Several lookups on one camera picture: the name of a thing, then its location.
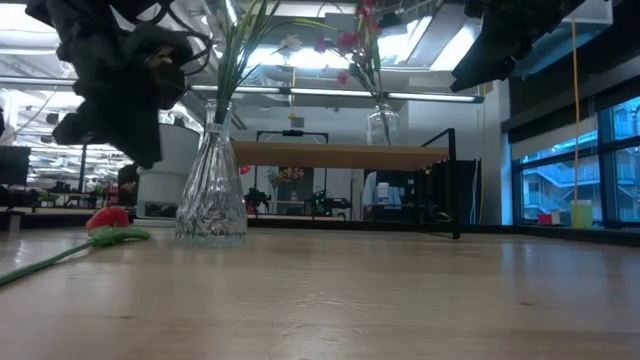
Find single red flower long stem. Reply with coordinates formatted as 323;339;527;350
0;206;152;289

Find black metal shelf frame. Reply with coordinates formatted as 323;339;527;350
422;128;462;240

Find white flower bunch green stems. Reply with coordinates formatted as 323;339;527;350
204;0;341;126

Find red flower bunch green stems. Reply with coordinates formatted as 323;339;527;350
313;0;396;144

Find long ceiling light strip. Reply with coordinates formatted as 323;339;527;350
187;83;485;105

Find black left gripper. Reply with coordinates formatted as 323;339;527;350
52;27;194;170

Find person at desk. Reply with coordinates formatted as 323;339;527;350
362;171;380;219

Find wooden shelf board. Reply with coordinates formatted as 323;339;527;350
232;140;450;171

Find black overhead gantry frame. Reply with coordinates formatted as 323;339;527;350
256;129;330;145

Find person standing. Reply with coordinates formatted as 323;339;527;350
117;163;140;207

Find black workstation frame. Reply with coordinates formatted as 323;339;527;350
78;144;87;206

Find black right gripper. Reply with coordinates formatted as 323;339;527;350
449;0;587;95

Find yellow container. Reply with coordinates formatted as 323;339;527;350
570;199;594;230

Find black cabinet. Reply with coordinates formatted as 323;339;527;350
372;159;482;226

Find background flower bouquet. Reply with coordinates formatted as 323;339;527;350
277;167;306;202

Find round ribbed glass jar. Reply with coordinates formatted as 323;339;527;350
366;103;401;146

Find tall conical glass vase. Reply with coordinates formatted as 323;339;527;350
174;98;249;247

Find white round column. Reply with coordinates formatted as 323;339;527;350
135;123;201;219

